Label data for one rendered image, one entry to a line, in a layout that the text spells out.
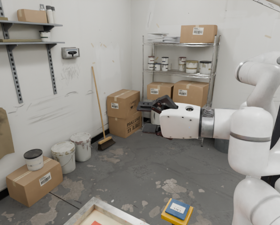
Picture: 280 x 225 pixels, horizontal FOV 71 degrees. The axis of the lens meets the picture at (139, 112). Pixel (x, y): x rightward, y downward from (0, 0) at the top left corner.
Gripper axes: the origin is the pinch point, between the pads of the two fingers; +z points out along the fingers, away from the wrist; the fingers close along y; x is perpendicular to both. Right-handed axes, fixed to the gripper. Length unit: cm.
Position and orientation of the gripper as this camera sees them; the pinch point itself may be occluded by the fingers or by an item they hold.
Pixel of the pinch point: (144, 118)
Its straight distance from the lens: 55.5
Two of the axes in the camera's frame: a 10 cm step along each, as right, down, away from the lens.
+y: 1.8, 6.9, 7.0
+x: 2.5, -7.2, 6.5
